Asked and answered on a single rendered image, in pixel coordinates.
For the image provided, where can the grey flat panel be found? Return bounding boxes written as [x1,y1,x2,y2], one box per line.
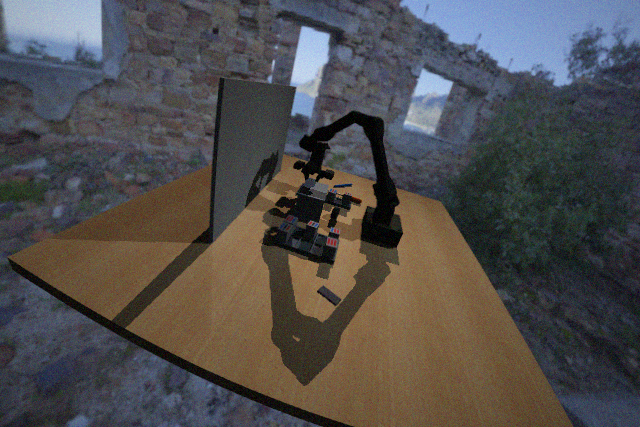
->
[209,77,297,243]

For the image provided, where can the orange-handled screwdriver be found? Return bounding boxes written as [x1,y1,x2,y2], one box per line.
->
[337,193,362,204]

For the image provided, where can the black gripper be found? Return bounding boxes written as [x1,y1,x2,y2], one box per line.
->
[293,154,334,182]

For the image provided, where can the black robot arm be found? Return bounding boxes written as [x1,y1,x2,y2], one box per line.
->
[299,110,400,225]

